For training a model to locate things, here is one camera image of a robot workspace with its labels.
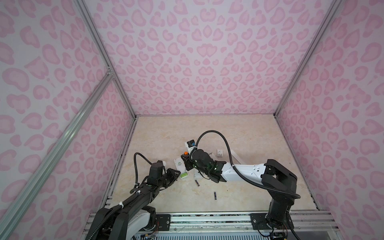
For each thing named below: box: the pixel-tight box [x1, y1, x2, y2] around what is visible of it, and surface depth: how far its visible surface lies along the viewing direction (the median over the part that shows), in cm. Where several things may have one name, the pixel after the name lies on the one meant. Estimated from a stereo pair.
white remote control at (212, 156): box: [209, 152, 218, 161], surface depth 97 cm
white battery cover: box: [230, 149, 246, 165], surface depth 99 cm
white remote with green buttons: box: [173, 155, 189, 179], surface depth 90 cm
